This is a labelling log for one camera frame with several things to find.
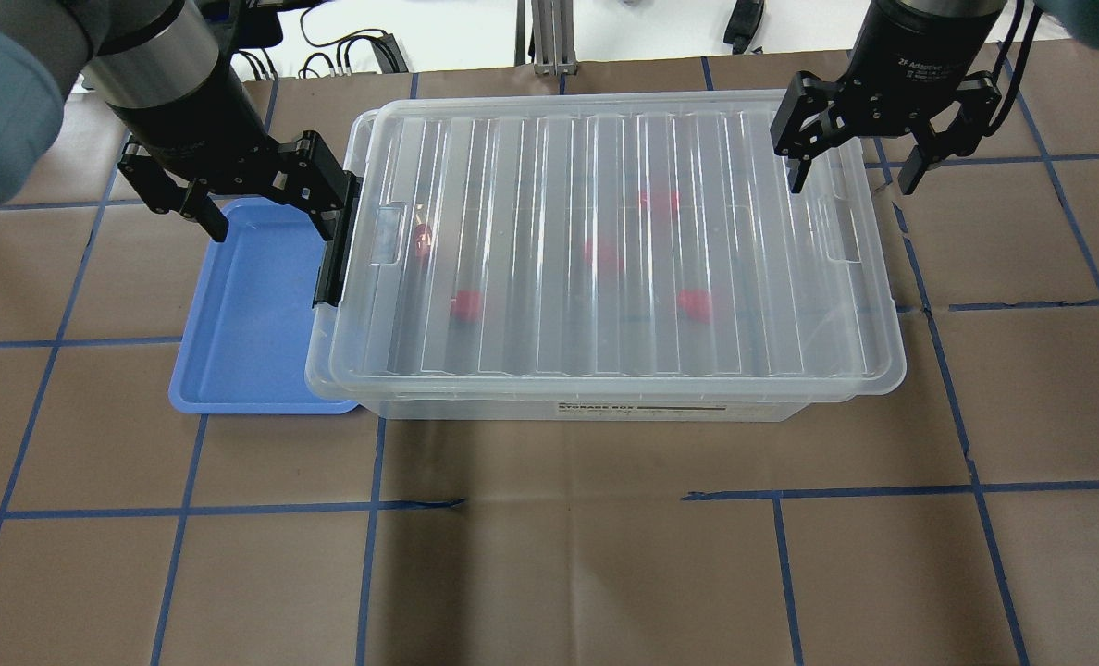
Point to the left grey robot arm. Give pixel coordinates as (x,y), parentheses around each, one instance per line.
(136,54)

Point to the clear plastic storage box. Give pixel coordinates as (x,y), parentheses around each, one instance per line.
(596,402)

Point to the blue plastic tray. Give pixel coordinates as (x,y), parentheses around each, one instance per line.
(245,341)

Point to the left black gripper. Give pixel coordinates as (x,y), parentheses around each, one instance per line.
(196,118)

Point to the aluminium frame post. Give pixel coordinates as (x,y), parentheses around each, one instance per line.
(544,37)

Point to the clear plastic box lid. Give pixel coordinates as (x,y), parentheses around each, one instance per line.
(605,250)

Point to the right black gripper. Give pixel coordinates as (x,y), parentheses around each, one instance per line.
(919,48)

